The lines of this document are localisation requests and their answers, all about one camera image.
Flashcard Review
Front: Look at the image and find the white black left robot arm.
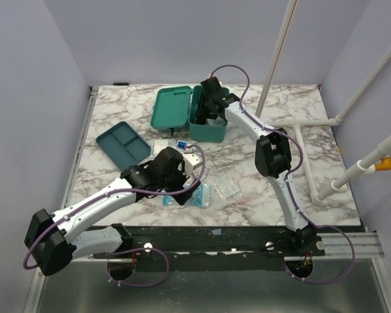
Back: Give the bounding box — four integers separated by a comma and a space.
23, 145, 206, 276

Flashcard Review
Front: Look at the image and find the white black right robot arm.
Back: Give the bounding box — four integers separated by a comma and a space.
196, 76, 317, 256

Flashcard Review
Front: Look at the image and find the teal medicine kit box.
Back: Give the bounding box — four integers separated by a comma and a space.
150, 85, 227, 143

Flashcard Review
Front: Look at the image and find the white gauze pad packet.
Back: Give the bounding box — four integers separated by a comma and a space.
151, 139, 176, 157

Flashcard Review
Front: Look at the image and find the white blue bandage roll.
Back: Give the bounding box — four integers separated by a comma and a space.
176, 140, 197, 153

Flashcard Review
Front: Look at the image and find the clear zip bag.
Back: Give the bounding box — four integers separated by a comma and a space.
213, 173, 245, 205

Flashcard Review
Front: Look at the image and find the teal divided tray insert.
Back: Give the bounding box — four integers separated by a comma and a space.
95, 121, 151, 171

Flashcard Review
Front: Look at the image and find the yellow pipe fitting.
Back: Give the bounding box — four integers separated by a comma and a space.
375, 156, 391, 172

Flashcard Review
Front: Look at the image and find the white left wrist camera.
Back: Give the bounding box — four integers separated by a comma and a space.
183, 153, 202, 176

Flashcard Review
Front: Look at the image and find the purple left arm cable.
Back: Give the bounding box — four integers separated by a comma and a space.
23, 145, 206, 288

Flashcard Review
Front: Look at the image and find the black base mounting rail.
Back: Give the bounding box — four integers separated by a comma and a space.
93, 224, 369, 271

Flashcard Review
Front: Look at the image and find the white PVC pipe frame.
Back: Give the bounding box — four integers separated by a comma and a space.
270, 1, 391, 205

